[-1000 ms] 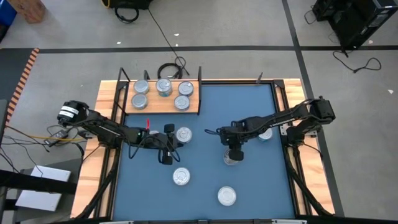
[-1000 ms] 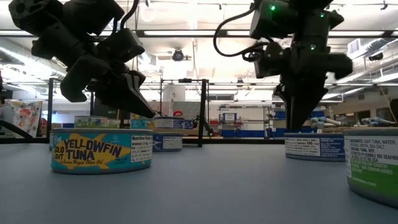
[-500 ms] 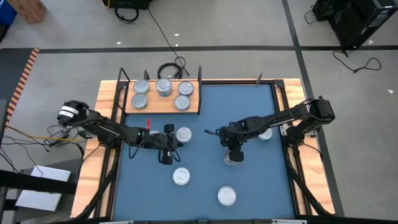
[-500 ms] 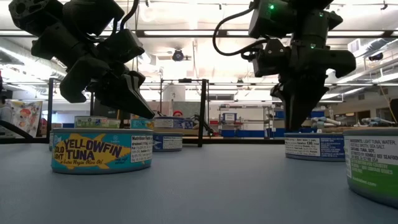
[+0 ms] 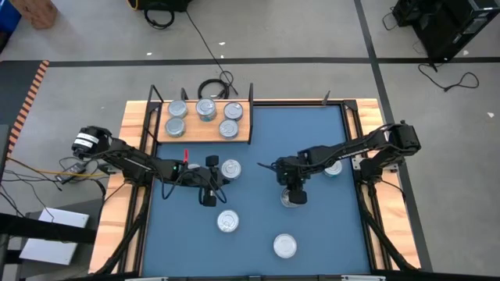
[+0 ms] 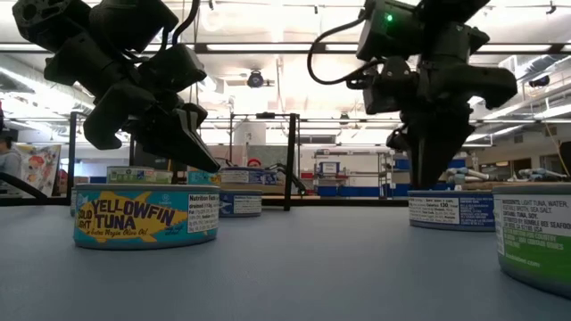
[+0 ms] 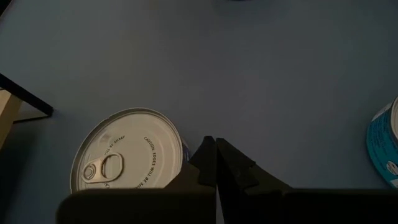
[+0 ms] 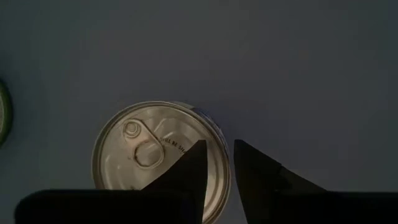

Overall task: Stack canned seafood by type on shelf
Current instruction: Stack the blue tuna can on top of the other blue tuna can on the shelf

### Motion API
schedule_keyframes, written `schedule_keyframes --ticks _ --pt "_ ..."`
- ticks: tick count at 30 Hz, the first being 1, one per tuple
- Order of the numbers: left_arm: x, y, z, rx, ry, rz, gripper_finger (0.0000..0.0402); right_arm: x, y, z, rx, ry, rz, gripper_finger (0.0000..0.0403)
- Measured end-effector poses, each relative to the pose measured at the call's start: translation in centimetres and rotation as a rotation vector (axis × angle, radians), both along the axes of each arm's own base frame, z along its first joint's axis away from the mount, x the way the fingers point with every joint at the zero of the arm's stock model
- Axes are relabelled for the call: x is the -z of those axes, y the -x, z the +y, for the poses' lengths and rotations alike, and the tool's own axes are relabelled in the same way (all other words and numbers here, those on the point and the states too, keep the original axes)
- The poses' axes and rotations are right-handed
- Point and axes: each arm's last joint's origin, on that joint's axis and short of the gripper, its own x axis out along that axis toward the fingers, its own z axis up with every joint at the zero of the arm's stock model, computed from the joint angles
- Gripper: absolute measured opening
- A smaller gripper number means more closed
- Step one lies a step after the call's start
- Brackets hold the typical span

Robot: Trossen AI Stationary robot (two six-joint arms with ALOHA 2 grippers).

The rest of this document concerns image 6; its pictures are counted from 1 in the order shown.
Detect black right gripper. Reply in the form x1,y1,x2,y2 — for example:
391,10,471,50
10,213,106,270
386,56,519,191

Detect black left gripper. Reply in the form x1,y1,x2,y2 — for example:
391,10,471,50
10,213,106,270
43,33,220,174

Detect teal label tuna can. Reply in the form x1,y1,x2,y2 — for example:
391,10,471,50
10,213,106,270
186,170,222,186

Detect large green label tuna can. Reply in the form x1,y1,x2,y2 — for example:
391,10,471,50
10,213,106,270
492,182,571,299

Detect colourful cartoon poster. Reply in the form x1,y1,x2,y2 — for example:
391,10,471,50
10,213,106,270
15,143,62,197

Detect blue table mat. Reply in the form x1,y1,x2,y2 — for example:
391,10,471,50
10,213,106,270
0,204,571,321

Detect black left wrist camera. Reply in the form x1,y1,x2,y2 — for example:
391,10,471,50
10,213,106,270
137,43,209,95

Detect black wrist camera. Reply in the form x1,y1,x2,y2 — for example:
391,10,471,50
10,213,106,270
137,43,209,95
361,56,421,116

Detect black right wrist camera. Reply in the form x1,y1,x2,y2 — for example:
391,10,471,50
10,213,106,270
361,56,421,116

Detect wooden table with black frame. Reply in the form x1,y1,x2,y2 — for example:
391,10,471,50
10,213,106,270
0,171,571,209

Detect blue left gripper cable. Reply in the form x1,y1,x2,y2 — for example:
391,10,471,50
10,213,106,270
170,0,201,45

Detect blue gripper cable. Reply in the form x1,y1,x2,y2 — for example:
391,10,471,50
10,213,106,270
170,0,201,45
306,16,385,86

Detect blue right gripper cable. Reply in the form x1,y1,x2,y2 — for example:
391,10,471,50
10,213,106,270
306,16,385,86

